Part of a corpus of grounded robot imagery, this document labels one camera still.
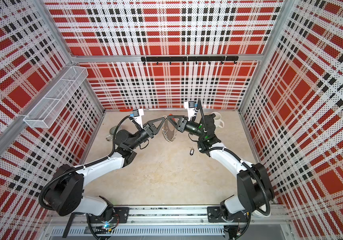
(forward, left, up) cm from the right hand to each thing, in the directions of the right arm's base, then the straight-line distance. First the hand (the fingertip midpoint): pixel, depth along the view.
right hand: (167, 119), depth 69 cm
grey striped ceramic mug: (+10, +41, -29) cm, 52 cm away
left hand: (-1, +1, 0) cm, 2 cm away
